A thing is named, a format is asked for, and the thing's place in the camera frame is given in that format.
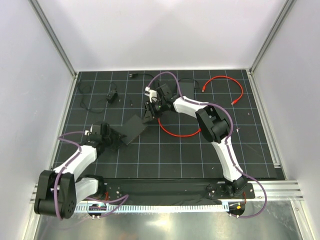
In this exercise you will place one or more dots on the aluminium front frame rail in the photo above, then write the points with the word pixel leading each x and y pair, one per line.
pixel 276 190

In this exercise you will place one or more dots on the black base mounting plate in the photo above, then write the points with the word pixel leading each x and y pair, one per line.
pixel 175 191

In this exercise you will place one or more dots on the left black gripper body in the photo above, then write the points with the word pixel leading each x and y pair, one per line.
pixel 107 139

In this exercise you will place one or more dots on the black grid mat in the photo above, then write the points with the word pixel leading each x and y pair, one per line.
pixel 172 147

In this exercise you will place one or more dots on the small black plug adapter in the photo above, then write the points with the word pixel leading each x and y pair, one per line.
pixel 111 96

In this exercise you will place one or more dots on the right aluminium corner post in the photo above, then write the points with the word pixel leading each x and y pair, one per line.
pixel 276 26

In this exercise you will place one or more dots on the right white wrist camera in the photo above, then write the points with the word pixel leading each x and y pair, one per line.
pixel 152 94

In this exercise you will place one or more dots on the white slotted cable duct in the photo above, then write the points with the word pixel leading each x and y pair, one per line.
pixel 87 207

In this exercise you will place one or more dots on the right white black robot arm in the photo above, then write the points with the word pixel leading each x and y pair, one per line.
pixel 215 125

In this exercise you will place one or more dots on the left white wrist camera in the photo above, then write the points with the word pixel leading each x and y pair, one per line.
pixel 89 131

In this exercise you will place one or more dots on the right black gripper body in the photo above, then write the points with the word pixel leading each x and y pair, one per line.
pixel 156 108

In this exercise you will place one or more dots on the aluminium corner post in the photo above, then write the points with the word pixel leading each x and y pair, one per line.
pixel 52 35
pixel 276 26

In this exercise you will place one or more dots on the left aluminium corner post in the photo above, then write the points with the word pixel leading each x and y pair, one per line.
pixel 52 35

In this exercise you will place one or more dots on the black network switch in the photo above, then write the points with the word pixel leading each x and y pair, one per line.
pixel 187 90
pixel 132 129

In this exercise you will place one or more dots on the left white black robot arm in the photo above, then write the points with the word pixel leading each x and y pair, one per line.
pixel 59 190

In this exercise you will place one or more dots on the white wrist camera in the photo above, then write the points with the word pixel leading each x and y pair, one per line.
pixel 152 94
pixel 89 131

